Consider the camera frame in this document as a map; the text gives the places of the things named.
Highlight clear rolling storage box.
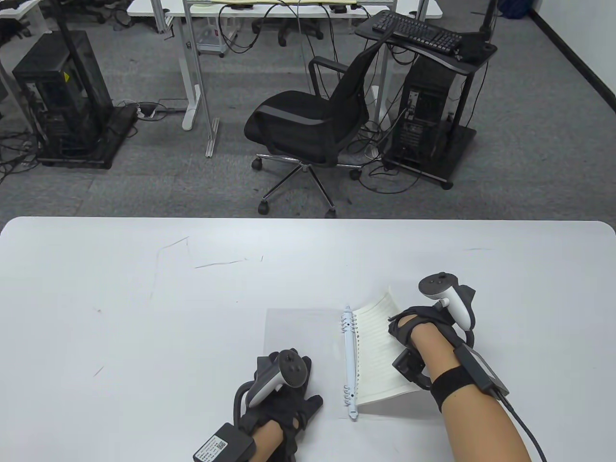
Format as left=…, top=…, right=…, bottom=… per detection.
left=197, top=17, right=239, bottom=58

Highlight person's right forearm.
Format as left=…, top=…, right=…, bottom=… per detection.
left=411, top=323, right=532, bottom=462

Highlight person's right hand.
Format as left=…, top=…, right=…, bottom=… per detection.
left=387, top=286, right=479, bottom=357

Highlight black chair base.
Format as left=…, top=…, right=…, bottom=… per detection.
left=252, top=18, right=324, bottom=47

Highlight black glass-sided computer tower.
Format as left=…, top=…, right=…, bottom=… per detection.
left=12, top=31, right=114, bottom=157

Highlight black office chair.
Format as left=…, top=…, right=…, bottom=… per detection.
left=244, top=36, right=391, bottom=218

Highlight black monitor stand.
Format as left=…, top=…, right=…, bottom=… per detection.
left=460, top=0, right=498, bottom=63

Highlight black cart with pole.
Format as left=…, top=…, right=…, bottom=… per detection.
left=36, top=0, right=139, bottom=170

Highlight black labelled wrist box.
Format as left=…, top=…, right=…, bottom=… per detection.
left=192, top=423, right=256, bottom=462

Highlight white background desk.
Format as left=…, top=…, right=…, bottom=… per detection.
left=126, top=0, right=443, bottom=131

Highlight aluminium frame post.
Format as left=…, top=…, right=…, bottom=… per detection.
left=183, top=0, right=221, bottom=158

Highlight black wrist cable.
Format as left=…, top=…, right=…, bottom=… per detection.
left=496, top=392, right=547, bottom=462

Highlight black rolling computer cart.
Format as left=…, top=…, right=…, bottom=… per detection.
left=355, top=11, right=498, bottom=190

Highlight black and grey wrist box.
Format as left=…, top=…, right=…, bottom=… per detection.
left=455, top=346, right=510, bottom=398

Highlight clear ring binder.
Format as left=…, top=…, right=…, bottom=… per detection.
left=265, top=306, right=436, bottom=420

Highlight person's left hand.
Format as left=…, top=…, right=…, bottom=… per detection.
left=234, top=351, right=323, bottom=453

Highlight white and black left controller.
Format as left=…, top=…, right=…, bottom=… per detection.
left=247, top=350, right=308, bottom=407

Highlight black floor cable bundle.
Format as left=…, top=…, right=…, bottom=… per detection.
left=0, top=130, right=41, bottom=186
left=346, top=120, right=434, bottom=195

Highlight white and black right controller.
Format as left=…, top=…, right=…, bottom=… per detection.
left=418, top=273, right=475, bottom=333

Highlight dark blue bag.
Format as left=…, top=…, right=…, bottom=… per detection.
left=498, top=0, right=530, bottom=20

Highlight black keyboard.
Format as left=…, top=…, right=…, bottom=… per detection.
left=372, top=12, right=463, bottom=54

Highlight person's left forearm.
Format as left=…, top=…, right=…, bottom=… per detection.
left=250, top=423, right=284, bottom=462

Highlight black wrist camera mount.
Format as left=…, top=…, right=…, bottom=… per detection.
left=392, top=350, right=432, bottom=390

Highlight stack of lined loose-leaf paper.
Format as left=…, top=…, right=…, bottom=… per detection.
left=354, top=286, right=424, bottom=407

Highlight black hanging cables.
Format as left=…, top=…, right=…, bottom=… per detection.
left=219, top=2, right=333, bottom=63

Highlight white and black controller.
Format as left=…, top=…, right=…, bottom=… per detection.
left=418, top=273, right=475, bottom=333
left=247, top=350, right=308, bottom=407

